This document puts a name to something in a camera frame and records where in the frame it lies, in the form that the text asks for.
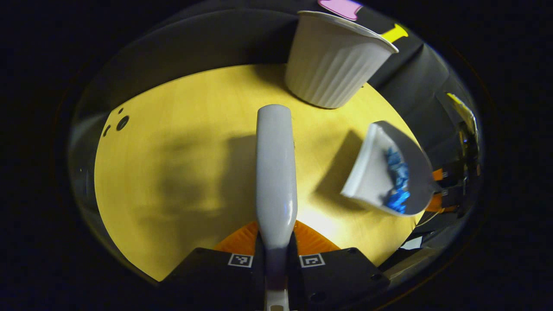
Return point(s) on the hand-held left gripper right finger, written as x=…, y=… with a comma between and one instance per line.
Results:
x=341, y=276

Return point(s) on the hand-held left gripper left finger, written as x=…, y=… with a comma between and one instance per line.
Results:
x=216, y=276

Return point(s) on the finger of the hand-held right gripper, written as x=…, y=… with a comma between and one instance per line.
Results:
x=447, y=172
x=445, y=201

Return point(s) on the dark blue paper scrap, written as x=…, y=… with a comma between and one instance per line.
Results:
x=397, y=201

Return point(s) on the grey dustpan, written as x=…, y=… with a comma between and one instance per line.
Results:
x=367, y=177

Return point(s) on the small grey broom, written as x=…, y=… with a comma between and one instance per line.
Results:
x=276, y=172

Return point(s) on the wooden desktop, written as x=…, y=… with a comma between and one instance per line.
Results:
x=173, y=172

